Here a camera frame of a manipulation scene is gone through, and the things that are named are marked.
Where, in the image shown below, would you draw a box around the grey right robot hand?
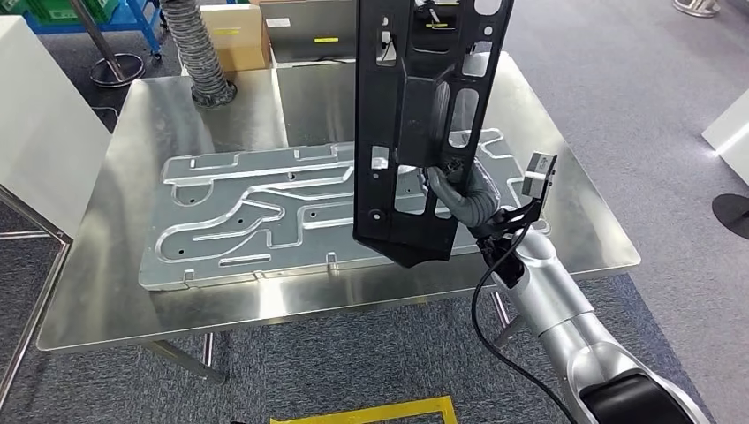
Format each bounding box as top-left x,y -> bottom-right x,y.
427,161 -> 493,226

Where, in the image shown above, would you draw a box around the black plastic panel part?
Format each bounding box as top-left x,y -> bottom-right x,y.
352,0 -> 516,269

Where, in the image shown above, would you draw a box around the stainless steel workbench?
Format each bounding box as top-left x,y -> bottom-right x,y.
35,51 -> 642,384

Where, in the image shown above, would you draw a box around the yellow floor tape square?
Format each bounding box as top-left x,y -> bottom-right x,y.
269,395 -> 459,424

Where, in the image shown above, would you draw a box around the stamped sheet metal plate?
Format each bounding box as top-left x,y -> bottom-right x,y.
137,128 -> 551,292

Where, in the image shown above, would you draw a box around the grey laptop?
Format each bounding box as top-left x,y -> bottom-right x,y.
259,0 -> 359,66

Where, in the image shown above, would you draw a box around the black round-base stanchion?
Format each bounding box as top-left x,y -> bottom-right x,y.
711,193 -> 749,241

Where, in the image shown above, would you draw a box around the white box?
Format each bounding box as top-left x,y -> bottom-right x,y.
701,87 -> 749,187

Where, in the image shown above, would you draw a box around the brown cardboard box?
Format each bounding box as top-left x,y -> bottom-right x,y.
199,3 -> 272,74

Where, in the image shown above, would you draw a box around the silver stanchion base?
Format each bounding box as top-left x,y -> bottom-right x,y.
671,0 -> 722,19

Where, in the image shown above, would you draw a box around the silver round-base stanchion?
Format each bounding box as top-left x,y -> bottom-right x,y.
65,0 -> 147,89

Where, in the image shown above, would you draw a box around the blue metal cart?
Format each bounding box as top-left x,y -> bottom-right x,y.
23,0 -> 164,61

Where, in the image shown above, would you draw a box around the white panel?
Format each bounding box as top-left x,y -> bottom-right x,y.
0,15 -> 113,239

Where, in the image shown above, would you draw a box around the green plastic crate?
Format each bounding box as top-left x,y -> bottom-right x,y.
0,0 -> 120,26

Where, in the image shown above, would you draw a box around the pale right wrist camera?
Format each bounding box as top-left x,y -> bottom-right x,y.
522,152 -> 558,201

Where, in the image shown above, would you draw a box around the black camera cable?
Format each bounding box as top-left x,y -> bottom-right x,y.
471,224 -> 581,424

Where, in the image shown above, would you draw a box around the grey ribbed duct hose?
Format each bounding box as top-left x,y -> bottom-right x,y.
159,0 -> 238,109

